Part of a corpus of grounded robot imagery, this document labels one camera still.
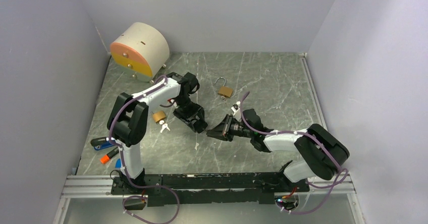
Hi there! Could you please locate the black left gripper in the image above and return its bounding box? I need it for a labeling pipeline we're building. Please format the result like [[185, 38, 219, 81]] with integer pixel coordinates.
[[174, 95, 205, 132]]

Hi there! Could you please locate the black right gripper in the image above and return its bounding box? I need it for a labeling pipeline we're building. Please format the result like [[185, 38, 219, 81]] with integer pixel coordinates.
[[206, 114, 253, 142]]

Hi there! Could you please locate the black padlock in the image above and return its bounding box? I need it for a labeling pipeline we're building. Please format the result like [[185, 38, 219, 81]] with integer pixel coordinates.
[[194, 119, 208, 133]]

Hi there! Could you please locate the small brass padlock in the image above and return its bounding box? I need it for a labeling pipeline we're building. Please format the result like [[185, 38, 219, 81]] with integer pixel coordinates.
[[152, 110, 167, 125]]

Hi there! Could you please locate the large brass padlock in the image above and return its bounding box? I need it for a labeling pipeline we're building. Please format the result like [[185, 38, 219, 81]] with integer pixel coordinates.
[[215, 77, 233, 98]]

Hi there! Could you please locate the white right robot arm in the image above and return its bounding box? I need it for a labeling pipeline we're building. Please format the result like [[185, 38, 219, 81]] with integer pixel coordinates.
[[207, 108, 350, 191]]

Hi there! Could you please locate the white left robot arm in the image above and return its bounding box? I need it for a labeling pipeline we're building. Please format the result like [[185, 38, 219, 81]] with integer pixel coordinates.
[[107, 72, 207, 194]]

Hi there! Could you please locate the round cream drawer cabinet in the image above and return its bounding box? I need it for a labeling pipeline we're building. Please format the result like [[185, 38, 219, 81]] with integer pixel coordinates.
[[110, 22, 170, 82]]

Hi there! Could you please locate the blue round cap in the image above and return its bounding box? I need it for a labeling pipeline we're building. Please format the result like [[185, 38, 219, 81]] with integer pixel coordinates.
[[115, 159, 122, 169]]

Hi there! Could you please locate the blue usb stick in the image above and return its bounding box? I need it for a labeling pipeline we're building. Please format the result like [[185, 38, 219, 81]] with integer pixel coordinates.
[[90, 137, 114, 151]]

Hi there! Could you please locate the orange black marker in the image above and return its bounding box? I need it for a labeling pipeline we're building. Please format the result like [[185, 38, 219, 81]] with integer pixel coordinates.
[[100, 147, 119, 164]]

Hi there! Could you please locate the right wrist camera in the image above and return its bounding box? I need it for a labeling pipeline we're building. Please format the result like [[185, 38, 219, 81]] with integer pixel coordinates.
[[231, 101, 241, 121]]

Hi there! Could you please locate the black base frame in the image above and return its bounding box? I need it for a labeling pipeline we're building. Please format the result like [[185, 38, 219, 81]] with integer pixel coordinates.
[[111, 172, 309, 207]]

